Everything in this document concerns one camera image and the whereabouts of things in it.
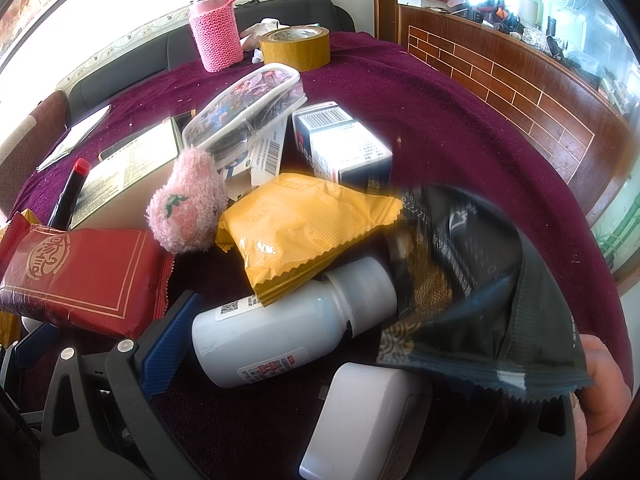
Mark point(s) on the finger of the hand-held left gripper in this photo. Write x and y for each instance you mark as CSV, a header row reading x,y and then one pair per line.
x,y
31,349

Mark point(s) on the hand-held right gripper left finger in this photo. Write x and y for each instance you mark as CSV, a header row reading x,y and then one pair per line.
x,y
167,345

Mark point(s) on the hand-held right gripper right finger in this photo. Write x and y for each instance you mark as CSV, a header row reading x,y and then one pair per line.
x,y
560,440

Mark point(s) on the red snack packet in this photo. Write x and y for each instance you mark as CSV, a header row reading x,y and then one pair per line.
x,y
85,280

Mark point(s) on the black gold-patterned packet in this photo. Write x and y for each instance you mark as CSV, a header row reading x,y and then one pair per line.
x,y
500,350

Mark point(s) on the pink plush toy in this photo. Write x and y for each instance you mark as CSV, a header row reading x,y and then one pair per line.
x,y
187,205

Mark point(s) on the yellow snack packet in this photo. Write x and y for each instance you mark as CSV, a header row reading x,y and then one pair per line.
x,y
300,235

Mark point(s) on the white power adapter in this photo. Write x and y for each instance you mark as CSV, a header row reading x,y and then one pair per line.
x,y
370,420

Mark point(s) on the person's left hand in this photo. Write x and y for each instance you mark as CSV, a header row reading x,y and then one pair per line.
x,y
605,390

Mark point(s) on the white plastic bottle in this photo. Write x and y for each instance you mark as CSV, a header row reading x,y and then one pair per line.
x,y
270,335

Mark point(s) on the red capped black marker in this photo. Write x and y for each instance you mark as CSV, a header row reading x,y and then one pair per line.
x,y
70,195

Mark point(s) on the flat cream box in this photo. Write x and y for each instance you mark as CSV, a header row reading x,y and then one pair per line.
x,y
132,167

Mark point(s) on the green framed picture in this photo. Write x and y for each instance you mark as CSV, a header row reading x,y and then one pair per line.
x,y
612,242

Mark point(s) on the white paper sheet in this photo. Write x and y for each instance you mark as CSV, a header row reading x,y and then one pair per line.
x,y
75,137

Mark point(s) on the maroon cushion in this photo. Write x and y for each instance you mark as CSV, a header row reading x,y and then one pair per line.
x,y
32,130

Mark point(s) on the clear cartoon-print pencil case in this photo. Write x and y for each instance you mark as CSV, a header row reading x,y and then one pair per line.
x,y
240,105

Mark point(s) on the blue white barcode box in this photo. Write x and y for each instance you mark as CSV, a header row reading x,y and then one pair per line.
x,y
345,145

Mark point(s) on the black sofa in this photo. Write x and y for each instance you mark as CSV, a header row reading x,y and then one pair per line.
x,y
130,67

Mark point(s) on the pink knit-sleeved bottle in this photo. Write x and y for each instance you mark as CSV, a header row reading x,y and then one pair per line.
x,y
214,35

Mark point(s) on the yellow tape roll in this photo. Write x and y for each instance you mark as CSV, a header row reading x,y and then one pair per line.
x,y
295,50

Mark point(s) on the white tissue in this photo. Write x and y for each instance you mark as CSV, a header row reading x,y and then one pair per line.
x,y
257,35

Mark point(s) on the maroon tablecloth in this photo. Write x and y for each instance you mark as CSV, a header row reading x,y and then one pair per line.
x,y
450,135

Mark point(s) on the wooden brick-pattern cabinet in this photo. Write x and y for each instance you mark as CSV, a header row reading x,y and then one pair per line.
x,y
500,85

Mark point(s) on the pile of assorted clutter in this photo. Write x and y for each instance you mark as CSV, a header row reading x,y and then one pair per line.
x,y
525,15

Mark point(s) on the framed wall painting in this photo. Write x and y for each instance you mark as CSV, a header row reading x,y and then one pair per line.
x,y
35,0

